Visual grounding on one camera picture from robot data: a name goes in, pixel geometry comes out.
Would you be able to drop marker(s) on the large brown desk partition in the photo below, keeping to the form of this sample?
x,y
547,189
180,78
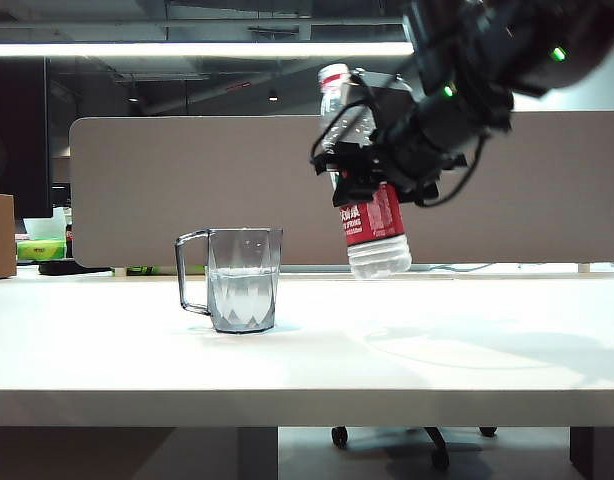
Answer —
x,y
187,190

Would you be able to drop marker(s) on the dark cola bottle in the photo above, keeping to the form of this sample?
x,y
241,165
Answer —
x,y
69,242

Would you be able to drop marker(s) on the grey table leg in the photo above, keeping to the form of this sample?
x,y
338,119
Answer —
x,y
257,452
599,452

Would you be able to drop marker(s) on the red-label mineral water bottle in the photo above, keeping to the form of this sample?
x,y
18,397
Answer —
x,y
377,220

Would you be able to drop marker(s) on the green tissue box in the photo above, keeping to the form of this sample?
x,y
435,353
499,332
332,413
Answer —
x,y
39,249

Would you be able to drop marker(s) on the clear grey faceted mug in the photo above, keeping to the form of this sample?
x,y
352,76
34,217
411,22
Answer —
x,y
242,300

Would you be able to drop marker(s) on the long ceiling light strip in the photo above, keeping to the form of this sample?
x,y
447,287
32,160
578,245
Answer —
x,y
187,49

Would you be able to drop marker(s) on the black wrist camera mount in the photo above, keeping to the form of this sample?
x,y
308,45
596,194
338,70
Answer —
x,y
392,100

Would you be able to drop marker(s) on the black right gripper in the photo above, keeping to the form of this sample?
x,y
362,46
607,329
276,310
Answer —
x,y
412,155

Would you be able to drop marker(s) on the small pendant ceiling lamp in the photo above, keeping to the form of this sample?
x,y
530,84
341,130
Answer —
x,y
272,96

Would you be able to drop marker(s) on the black office chair base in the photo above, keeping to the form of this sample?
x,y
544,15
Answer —
x,y
437,442

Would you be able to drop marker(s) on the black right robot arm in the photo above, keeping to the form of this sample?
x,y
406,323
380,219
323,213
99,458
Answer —
x,y
487,40

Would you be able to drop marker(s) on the black computer monitor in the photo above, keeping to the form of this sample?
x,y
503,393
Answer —
x,y
17,140

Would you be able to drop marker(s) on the black monitor base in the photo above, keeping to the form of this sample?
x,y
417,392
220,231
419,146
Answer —
x,y
72,268

